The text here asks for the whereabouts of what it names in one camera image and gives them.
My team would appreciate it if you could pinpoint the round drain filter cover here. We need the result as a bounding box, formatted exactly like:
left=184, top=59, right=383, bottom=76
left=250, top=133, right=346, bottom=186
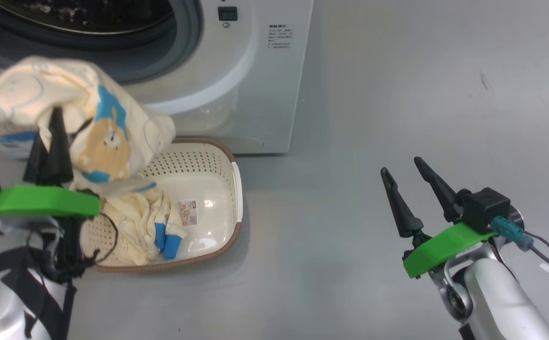
left=227, top=136, right=266, bottom=154

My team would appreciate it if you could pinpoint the teal cable connector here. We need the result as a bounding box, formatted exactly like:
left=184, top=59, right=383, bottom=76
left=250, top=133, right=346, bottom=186
left=490, top=216, right=535, bottom=251

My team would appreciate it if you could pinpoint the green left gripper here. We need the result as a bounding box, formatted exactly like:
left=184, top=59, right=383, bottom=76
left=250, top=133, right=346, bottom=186
left=0, top=108, right=100, bottom=221

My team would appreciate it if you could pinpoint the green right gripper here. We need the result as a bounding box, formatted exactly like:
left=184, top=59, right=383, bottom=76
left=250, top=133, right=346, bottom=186
left=381, top=157, right=498, bottom=279

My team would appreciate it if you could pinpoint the printed basket sticker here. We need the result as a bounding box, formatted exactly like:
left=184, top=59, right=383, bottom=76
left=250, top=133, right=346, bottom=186
left=178, top=200, right=198, bottom=226

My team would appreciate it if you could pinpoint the cream perforated laundry basket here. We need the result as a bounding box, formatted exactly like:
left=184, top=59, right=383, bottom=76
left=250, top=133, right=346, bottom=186
left=80, top=137, right=243, bottom=273

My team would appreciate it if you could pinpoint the white front-load washing machine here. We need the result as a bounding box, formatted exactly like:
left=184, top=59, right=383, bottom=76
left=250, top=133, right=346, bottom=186
left=0, top=0, right=314, bottom=159

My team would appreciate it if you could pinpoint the cream garment with blue cuffs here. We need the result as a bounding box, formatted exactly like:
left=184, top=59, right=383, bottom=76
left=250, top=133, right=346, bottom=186
left=96, top=188, right=189, bottom=266

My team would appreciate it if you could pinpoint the blue energy label sticker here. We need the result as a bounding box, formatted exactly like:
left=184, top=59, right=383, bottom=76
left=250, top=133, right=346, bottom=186
left=0, top=131, right=37, bottom=159

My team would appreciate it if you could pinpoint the cream garment with bear print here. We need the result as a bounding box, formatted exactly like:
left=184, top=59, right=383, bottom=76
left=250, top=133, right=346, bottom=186
left=0, top=56, right=177, bottom=198

